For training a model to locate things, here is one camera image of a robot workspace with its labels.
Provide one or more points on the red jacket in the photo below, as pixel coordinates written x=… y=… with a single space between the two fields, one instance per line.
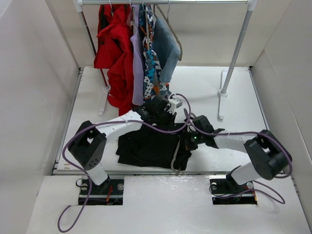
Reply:
x=115 y=53

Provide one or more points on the lilac garment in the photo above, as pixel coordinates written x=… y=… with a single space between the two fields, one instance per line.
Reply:
x=137 y=59

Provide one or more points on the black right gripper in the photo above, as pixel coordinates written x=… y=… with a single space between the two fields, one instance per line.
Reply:
x=187 y=145

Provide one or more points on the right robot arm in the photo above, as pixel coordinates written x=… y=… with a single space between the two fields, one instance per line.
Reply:
x=267 y=156

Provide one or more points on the blue denim shorts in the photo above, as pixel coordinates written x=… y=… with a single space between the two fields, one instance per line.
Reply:
x=166 y=49

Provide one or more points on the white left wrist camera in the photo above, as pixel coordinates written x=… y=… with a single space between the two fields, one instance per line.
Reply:
x=174 y=103

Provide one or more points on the colourful patterned shorts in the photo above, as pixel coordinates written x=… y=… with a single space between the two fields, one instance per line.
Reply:
x=152 y=85

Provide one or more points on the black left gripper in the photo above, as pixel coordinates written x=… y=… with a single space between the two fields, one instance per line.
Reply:
x=172 y=118

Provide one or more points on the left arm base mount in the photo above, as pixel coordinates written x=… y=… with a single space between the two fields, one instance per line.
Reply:
x=113 y=195

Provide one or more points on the metal clothes rack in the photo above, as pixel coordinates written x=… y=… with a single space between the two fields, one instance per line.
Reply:
x=250 y=5

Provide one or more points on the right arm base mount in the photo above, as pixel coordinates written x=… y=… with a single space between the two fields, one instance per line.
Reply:
x=225 y=192

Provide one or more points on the grey hanger with denim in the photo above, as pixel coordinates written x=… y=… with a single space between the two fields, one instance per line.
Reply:
x=166 y=18

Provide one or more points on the black trousers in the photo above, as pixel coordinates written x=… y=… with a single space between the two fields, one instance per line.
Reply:
x=149 y=148

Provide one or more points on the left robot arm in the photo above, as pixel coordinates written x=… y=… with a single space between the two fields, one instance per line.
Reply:
x=88 y=144

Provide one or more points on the white rack left foot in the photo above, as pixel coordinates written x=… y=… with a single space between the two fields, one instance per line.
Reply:
x=103 y=99

